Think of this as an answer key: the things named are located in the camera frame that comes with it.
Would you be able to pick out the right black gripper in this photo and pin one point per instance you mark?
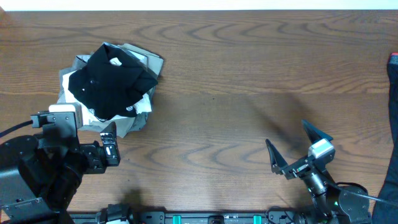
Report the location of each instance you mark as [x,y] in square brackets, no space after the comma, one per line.
[280,164]

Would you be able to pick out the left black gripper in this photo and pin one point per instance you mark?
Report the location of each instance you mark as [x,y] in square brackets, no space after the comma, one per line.
[94,163]

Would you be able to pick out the black t-shirt with logo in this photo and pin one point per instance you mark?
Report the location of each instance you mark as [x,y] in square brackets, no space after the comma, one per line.
[111,83]

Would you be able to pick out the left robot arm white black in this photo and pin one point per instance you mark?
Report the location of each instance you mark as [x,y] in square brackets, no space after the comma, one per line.
[40,174]

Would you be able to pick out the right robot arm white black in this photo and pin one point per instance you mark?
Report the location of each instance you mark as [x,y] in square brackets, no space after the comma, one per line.
[333,202]

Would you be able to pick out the beige folded trousers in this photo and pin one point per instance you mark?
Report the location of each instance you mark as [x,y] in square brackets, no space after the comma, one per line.
[151,63]

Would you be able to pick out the dark object red tip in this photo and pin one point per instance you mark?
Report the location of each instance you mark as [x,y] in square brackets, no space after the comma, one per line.
[383,213]

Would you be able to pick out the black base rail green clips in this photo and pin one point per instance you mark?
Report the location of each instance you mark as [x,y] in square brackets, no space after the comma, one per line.
[121,213]

